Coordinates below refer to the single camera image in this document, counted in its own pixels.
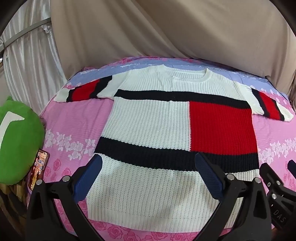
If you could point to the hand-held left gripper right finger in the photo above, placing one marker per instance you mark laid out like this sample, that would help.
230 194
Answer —
208 173

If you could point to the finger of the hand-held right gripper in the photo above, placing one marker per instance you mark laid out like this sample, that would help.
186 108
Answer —
270 173
292 166

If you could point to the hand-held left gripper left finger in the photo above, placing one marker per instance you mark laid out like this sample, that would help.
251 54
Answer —
89 178

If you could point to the white red black knit sweater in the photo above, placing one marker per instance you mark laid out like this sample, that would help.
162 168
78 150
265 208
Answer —
148 120

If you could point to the smartphone with lit screen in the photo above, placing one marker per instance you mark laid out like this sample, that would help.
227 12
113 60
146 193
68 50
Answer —
39 166

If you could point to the pink floral bed sheet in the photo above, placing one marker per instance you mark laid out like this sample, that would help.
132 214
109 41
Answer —
69 120

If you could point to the green plush pillow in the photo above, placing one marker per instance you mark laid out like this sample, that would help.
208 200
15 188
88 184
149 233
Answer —
20 143

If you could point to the brown patterned cloth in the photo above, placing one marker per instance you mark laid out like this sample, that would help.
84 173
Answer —
13 194

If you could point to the white satin curtain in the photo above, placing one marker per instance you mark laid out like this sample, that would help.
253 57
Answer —
27 64

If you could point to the beige draped cloth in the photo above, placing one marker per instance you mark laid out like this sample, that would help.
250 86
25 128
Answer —
161 30

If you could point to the grey metal bar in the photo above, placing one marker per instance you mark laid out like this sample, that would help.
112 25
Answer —
30 27

